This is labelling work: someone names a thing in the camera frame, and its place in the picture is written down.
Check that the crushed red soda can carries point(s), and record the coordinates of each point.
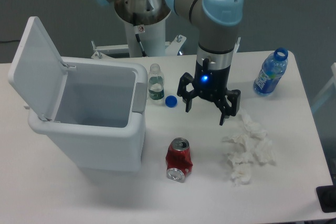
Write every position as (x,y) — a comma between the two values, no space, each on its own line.
(178,160)

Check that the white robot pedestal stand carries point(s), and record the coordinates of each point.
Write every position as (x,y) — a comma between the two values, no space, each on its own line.
(144,20)

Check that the crumpled white tissue paper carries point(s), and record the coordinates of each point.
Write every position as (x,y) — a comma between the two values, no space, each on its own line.
(248,147)

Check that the clear small water bottle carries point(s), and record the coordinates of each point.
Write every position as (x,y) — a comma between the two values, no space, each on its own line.
(156,84)

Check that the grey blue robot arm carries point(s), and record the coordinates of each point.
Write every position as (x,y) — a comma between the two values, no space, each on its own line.
(217,22)

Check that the white furniture at right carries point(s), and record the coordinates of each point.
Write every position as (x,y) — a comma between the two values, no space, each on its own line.
(325,93)

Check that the blue plastic drink bottle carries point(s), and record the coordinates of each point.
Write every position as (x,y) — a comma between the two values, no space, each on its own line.
(272,69)

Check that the white plastic trash bin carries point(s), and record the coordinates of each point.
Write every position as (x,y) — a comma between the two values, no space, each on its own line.
(93,110)

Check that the black device at edge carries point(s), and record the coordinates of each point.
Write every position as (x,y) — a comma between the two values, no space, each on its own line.
(326,197)

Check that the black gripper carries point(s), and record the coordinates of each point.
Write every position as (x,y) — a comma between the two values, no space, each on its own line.
(210,85)

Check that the blue bottle cap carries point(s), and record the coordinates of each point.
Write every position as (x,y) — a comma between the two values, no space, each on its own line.
(171,101)

